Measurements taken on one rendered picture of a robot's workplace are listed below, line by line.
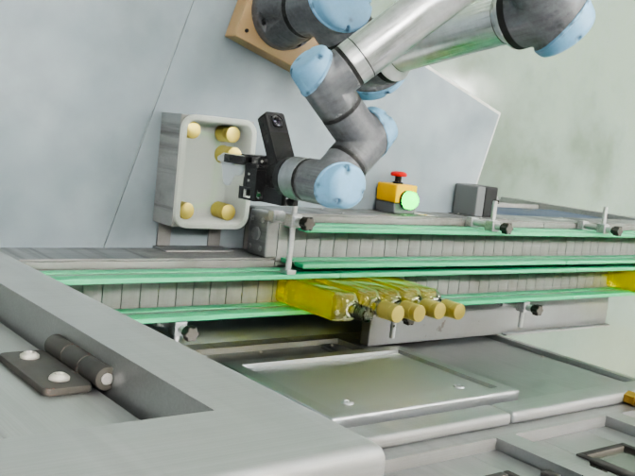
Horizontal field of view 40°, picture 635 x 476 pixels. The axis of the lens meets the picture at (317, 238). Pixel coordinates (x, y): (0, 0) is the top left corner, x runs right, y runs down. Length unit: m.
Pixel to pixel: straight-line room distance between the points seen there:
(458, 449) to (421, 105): 1.02
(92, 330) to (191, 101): 1.42
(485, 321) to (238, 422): 2.03
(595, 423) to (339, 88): 0.81
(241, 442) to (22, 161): 1.42
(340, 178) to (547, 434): 0.61
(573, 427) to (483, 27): 0.74
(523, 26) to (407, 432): 0.70
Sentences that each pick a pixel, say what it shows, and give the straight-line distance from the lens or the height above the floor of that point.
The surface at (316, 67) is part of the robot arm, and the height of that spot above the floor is 1.23.
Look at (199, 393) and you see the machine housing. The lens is 0.35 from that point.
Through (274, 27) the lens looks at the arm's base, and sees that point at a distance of 1.83.
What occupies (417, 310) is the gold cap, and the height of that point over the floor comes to 1.16.
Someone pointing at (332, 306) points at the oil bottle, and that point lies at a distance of 1.70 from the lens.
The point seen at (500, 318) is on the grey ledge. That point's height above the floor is 0.88.
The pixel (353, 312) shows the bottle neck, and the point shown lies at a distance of 1.68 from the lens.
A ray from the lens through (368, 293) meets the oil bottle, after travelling 1.73.
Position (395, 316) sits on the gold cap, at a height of 1.16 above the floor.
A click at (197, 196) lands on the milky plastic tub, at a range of 1.84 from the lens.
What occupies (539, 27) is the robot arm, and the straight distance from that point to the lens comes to 1.54.
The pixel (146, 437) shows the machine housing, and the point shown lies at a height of 2.09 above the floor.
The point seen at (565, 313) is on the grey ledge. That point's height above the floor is 0.88.
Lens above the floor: 2.34
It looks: 51 degrees down
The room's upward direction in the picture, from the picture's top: 105 degrees clockwise
